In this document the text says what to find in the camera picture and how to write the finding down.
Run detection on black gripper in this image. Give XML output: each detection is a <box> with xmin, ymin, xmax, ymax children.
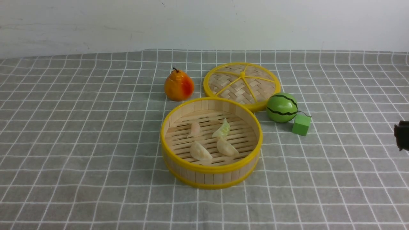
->
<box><xmin>393</xmin><ymin>120</ymin><xmax>409</xmax><ymax>151</ymax></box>

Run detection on round bamboo steamer tray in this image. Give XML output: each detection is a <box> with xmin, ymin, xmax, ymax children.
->
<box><xmin>160</xmin><ymin>97</ymin><xmax>263</xmax><ymax>189</ymax></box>

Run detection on pinkish dumpling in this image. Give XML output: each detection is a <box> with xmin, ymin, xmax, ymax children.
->
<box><xmin>187</xmin><ymin>122</ymin><xmax>202</xmax><ymax>138</ymax></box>

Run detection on orange toy pear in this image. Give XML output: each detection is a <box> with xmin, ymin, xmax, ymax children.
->
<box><xmin>165</xmin><ymin>67</ymin><xmax>195</xmax><ymax>101</ymax></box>

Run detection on pale green dumpling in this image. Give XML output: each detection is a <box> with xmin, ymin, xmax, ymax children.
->
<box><xmin>212</xmin><ymin>118</ymin><xmax>230</xmax><ymax>139</ymax></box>

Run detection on grey checked tablecloth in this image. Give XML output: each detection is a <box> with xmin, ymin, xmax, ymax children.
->
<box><xmin>0</xmin><ymin>50</ymin><xmax>408</xmax><ymax>230</ymax></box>

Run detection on woven bamboo steamer lid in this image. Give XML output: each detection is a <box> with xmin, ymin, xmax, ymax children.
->
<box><xmin>203</xmin><ymin>62</ymin><xmax>282</xmax><ymax>112</ymax></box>

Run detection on green wooden cube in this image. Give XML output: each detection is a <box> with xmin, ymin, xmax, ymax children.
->
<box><xmin>292</xmin><ymin>114</ymin><xmax>311</xmax><ymax>136</ymax></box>

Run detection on cream dumpling bottom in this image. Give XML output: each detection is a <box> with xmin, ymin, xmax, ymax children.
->
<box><xmin>190</xmin><ymin>141</ymin><xmax>213</xmax><ymax>161</ymax></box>

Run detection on green toy watermelon ball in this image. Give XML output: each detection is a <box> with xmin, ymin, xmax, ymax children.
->
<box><xmin>266</xmin><ymin>93</ymin><xmax>298</xmax><ymax>123</ymax></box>

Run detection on cream dumpling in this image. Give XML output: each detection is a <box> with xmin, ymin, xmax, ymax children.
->
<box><xmin>216</xmin><ymin>137</ymin><xmax>239</xmax><ymax>156</ymax></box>
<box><xmin>190</xmin><ymin>141</ymin><xmax>213</xmax><ymax>161</ymax></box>

